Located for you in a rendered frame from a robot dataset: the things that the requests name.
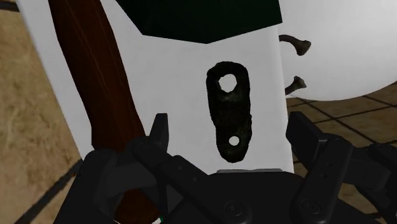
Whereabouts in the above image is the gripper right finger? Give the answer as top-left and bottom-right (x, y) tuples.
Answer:
(285, 111), (397, 224)

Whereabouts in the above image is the brown wooden stick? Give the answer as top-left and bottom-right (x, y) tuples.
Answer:
(48, 0), (163, 224)

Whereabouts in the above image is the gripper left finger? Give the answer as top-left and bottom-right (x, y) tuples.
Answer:
(54, 113), (253, 224)

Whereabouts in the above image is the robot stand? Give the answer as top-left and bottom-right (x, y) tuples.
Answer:
(115, 0), (283, 45)

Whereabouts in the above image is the black flat piece with two holes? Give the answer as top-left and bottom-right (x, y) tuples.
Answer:
(205, 61), (253, 164)

